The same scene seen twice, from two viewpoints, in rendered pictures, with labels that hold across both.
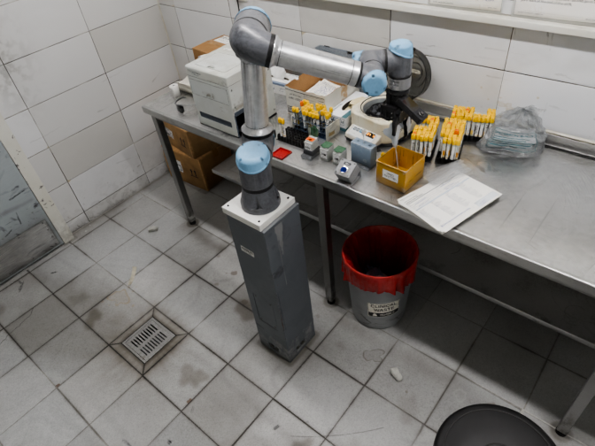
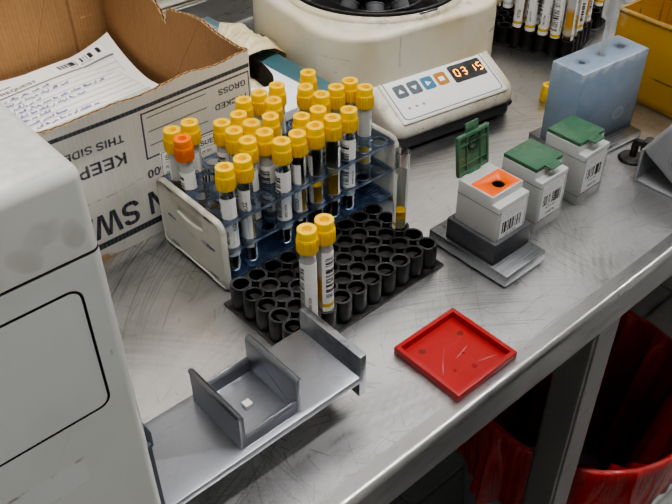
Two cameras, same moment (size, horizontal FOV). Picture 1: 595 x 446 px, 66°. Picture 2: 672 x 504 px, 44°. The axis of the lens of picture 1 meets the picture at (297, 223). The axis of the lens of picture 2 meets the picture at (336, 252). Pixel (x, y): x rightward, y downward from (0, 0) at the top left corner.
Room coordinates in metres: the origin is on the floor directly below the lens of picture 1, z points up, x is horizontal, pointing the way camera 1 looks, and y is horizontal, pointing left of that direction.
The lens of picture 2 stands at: (1.75, 0.49, 1.35)
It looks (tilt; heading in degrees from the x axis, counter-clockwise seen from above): 39 degrees down; 274
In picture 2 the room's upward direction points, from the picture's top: 1 degrees counter-clockwise
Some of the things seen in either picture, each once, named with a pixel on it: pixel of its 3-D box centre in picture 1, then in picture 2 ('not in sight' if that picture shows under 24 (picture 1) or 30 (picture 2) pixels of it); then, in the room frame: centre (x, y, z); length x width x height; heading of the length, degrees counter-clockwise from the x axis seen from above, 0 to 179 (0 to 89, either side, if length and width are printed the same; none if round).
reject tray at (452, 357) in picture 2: (281, 153); (455, 352); (1.69, 0.03, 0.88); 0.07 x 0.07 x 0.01; 45
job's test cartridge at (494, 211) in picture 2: (311, 145); (490, 211); (1.66, -0.10, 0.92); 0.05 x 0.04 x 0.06; 135
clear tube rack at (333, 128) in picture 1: (314, 124); (282, 188); (1.85, -0.14, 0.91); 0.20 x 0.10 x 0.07; 45
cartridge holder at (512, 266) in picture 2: (312, 150); (487, 236); (1.66, -0.10, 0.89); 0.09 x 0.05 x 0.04; 135
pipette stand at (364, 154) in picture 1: (363, 153); (592, 98); (1.54, -0.30, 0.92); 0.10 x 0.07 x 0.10; 40
